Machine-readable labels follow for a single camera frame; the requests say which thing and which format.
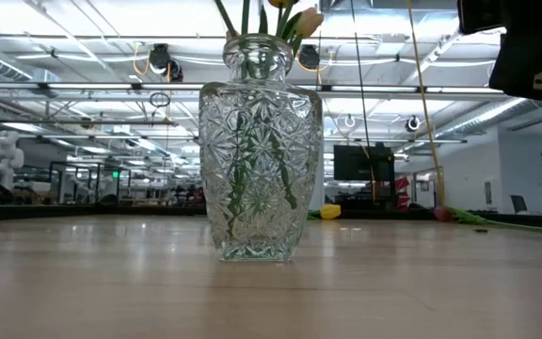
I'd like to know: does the clear cut-glass vase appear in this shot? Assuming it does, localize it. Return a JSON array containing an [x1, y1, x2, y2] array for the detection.
[[198, 33, 325, 263]]

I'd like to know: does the thin black cable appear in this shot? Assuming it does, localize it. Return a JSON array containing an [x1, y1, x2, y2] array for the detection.
[[348, 0, 375, 203]]

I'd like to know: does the black office chair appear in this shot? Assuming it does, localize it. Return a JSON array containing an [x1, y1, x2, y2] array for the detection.
[[509, 194, 530, 214]]

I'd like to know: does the black monitor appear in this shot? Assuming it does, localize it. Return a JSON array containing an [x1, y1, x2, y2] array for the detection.
[[332, 142, 397, 183]]

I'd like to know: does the red background object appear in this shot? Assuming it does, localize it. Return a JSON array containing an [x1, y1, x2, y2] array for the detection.
[[395, 176, 412, 212]]

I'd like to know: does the dark red artificial tulip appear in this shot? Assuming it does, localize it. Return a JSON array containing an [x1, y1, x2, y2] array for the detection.
[[433, 205, 542, 235], [257, 0, 299, 211]]

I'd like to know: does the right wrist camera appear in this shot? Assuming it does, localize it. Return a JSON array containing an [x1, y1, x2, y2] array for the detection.
[[456, 0, 510, 35]]

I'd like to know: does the cream artificial tulip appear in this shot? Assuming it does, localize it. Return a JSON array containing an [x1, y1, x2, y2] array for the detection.
[[283, 7, 326, 72]]

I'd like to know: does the yellow cable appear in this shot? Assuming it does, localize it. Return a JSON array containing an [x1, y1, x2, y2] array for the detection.
[[406, 0, 446, 205]]

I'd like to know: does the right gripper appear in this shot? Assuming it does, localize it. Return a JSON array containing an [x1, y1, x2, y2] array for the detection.
[[489, 18, 542, 104]]

